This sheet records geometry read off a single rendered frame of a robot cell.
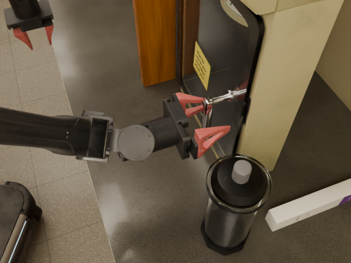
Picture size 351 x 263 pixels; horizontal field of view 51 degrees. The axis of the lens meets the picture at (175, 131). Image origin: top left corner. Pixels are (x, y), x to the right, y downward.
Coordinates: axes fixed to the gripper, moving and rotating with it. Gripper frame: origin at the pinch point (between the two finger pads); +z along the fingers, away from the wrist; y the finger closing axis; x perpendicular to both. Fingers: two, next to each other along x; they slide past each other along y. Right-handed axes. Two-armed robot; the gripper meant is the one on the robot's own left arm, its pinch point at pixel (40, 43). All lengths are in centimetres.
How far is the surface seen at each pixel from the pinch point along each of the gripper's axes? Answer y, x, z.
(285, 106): 40, -46, -8
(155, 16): 27.6, -8.6, -5.8
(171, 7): 31.5, -8.6, -7.3
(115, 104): 13.3, -11.6, 16.5
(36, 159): -29, 49, 109
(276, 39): 34, -46, -25
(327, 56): 75, -20, 14
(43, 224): -31, 10, 110
